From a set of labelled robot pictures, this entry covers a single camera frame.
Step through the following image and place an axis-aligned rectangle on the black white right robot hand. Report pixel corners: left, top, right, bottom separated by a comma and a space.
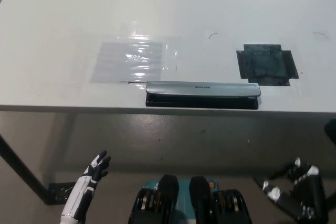
253, 156, 329, 220

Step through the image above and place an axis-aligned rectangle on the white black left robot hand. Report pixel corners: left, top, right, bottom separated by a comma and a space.
61, 150, 112, 222

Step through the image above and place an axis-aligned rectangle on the black table foot plate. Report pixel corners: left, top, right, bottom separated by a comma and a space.
48, 182, 77, 205

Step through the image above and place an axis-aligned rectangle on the black metal table leg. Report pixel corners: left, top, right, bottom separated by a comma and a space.
0, 134, 53, 205

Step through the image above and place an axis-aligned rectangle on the black round object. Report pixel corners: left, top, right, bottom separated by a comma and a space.
323, 120, 336, 144

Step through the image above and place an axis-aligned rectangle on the black tape patch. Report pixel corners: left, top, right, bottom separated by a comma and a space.
236, 44, 300, 87

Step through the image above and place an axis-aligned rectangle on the clear plastic bag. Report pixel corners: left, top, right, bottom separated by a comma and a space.
90, 20, 182, 84

